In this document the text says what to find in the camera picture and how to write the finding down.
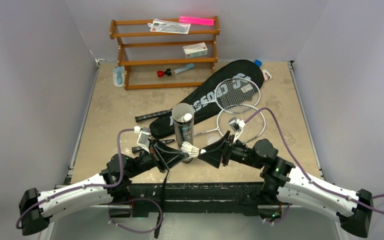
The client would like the pink ruler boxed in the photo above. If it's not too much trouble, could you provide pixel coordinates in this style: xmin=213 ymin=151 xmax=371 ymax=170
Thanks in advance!
xmin=178 ymin=16 xmax=215 ymax=26

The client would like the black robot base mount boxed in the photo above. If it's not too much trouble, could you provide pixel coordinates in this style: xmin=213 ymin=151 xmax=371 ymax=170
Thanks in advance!
xmin=107 ymin=174 xmax=294 ymax=220

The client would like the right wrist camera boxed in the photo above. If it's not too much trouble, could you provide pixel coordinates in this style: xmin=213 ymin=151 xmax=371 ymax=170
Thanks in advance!
xmin=228 ymin=117 xmax=246 ymax=143

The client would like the pink white small object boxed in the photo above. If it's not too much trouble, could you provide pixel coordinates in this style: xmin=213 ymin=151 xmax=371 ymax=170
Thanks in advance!
xmin=262 ymin=69 xmax=273 ymax=81

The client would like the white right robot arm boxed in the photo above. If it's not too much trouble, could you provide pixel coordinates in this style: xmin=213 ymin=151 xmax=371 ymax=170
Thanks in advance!
xmin=197 ymin=133 xmax=373 ymax=238

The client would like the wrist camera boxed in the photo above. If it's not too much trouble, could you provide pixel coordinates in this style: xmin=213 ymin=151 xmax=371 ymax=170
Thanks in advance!
xmin=228 ymin=117 xmax=246 ymax=143
xmin=133 ymin=126 xmax=151 ymax=153

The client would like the red black stamp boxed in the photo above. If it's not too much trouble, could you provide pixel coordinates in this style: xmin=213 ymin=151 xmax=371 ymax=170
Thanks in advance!
xmin=156 ymin=68 xmax=172 ymax=78

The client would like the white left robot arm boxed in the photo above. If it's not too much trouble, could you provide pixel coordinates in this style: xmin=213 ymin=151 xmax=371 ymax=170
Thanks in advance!
xmin=16 ymin=139 xmax=189 ymax=236

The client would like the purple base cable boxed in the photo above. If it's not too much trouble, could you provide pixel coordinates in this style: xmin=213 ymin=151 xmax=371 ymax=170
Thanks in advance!
xmin=107 ymin=198 xmax=164 ymax=235

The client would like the black shuttlecock tube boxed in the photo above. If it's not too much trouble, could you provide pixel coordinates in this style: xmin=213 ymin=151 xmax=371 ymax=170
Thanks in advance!
xmin=171 ymin=103 xmax=194 ymax=149

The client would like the wooden shelf rack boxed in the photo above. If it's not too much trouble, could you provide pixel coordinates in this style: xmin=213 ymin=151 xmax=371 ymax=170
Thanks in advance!
xmin=109 ymin=16 xmax=220 ymax=90

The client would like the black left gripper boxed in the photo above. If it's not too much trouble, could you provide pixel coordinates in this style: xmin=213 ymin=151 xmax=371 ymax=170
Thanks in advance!
xmin=127 ymin=138 xmax=189 ymax=179

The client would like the clear tube lid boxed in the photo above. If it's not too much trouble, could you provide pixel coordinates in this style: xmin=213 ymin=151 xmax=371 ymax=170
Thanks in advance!
xmin=206 ymin=134 xmax=221 ymax=145

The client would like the blue white packaged item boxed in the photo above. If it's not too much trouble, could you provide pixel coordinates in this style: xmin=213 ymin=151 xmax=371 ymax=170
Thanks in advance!
xmin=112 ymin=66 xmax=125 ymax=88

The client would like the white feather shuttlecock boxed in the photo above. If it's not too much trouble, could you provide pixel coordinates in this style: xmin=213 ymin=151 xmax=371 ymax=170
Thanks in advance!
xmin=178 ymin=113 xmax=193 ymax=123

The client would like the black racket bag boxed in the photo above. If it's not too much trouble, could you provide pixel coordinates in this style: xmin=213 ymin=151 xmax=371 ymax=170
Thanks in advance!
xmin=149 ymin=59 xmax=264 ymax=139

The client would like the blue small object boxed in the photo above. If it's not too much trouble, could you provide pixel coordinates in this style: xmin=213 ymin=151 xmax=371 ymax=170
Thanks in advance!
xmin=254 ymin=59 xmax=263 ymax=68

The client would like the white badminton racket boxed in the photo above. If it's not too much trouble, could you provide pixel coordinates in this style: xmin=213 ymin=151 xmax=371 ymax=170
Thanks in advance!
xmin=196 ymin=104 xmax=266 ymax=143
xmin=135 ymin=77 xmax=261 ymax=123

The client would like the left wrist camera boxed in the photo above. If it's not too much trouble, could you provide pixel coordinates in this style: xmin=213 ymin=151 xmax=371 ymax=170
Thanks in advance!
xmin=133 ymin=126 xmax=151 ymax=153

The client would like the white red small box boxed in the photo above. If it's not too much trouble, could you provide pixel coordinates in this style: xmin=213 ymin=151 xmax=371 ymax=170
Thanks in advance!
xmin=182 ymin=42 xmax=208 ymax=59

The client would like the light blue tube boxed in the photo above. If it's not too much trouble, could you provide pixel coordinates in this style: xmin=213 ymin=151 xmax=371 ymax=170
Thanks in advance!
xmin=173 ymin=63 xmax=195 ymax=74

